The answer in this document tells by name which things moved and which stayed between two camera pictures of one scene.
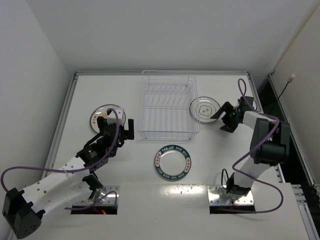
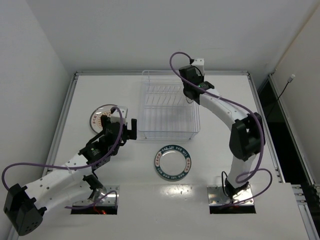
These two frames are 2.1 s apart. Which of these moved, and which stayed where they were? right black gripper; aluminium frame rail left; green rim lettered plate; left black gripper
Moved: right black gripper
Stayed: aluminium frame rail left; left black gripper; green rim lettered plate
